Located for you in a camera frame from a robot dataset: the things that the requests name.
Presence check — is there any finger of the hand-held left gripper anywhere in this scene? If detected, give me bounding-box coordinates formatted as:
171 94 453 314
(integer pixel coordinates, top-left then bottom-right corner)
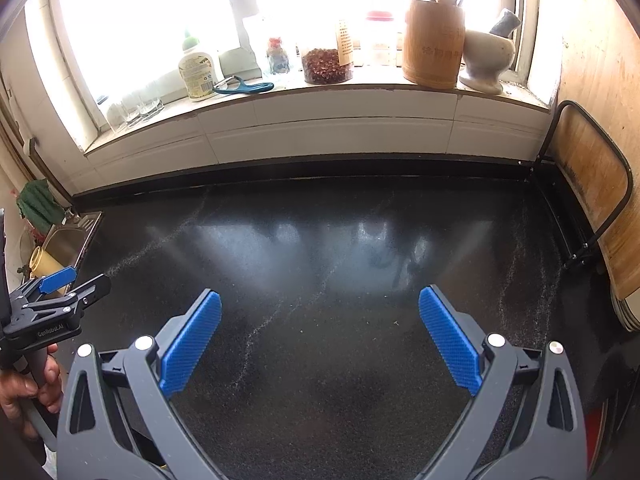
12 266 78 306
12 274 112 328

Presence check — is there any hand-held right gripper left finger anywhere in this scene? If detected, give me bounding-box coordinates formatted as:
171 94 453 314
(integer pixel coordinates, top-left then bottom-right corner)
57 287 223 480

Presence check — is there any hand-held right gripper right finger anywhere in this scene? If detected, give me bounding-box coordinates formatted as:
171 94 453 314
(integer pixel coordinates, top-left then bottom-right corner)
418 285 587 480

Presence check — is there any person's left hand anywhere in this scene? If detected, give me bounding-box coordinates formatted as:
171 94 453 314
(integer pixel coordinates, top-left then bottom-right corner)
0 342 65 423

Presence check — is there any yellow plastic pitcher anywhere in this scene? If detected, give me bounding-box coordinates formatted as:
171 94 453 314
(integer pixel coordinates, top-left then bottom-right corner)
27 247 68 295

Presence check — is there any stainless steel sink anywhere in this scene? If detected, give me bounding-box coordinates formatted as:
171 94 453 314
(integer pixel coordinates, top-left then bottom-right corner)
40 211 104 273

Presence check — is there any green knitted cloth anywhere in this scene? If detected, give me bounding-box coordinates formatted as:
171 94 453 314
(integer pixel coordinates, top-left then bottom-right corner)
16 179 66 236

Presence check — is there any clear drinking glass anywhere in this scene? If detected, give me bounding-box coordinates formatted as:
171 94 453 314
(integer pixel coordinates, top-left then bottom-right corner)
106 101 130 133
122 96 147 126
140 92 166 120

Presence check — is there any wooden folding chair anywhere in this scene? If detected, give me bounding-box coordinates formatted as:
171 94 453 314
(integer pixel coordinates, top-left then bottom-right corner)
537 100 640 333

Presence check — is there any dish soap bottle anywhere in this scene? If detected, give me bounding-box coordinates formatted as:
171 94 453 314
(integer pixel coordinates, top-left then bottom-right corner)
178 30 224 102

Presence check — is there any blue peeler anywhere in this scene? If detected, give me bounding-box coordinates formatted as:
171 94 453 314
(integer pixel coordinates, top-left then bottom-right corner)
212 76 275 95

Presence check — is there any white stone mortar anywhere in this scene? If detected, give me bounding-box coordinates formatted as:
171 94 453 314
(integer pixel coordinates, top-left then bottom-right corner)
459 30 517 96

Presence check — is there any small glass jar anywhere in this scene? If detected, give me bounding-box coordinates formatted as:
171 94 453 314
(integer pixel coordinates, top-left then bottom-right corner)
266 37 292 75

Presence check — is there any bamboo utensil holder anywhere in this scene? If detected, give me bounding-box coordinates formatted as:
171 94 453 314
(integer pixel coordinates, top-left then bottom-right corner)
402 0 467 91

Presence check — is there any plastic jar with red lid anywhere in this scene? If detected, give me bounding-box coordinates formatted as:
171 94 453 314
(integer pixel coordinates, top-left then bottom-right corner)
361 10 403 67

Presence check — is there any wooden label tag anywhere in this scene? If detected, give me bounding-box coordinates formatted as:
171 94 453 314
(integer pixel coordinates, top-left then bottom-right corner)
336 19 356 67

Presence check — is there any grey stone pestle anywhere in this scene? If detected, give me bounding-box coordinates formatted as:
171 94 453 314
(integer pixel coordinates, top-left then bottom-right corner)
489 8 522 37

